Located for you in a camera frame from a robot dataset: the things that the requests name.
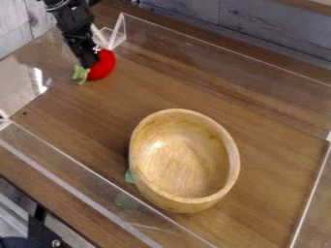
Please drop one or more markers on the clear acrylic barrier wall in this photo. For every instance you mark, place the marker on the clear acrylic barrier wall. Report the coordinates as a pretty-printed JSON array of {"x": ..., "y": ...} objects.
[{"x": 66, "y": 138}]

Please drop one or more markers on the wooden bowl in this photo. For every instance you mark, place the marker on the wooden bowl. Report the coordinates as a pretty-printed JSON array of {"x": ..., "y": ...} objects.
[{"x": 185, "y": 160}]

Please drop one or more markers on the black clamp with screw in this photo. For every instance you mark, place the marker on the black clamp with screw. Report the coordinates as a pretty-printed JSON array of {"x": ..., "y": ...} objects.
[{"x": 42, "y": 237}]

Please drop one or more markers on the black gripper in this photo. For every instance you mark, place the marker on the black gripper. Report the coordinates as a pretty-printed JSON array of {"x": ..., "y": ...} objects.
[{"x": 75, "y": 18}]

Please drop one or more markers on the red plush strawberry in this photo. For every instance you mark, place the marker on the red plush strawberry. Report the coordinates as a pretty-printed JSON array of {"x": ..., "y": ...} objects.
[{"x": 99, "y": 71}]

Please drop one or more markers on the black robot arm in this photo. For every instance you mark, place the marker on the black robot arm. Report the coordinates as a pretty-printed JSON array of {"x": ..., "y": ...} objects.
[{"x": 75, "y": 20}]

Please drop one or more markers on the green object behind bowl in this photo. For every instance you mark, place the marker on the green object behind bowl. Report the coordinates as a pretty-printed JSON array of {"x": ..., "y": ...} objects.
[{"x": 130, "y": 177}]

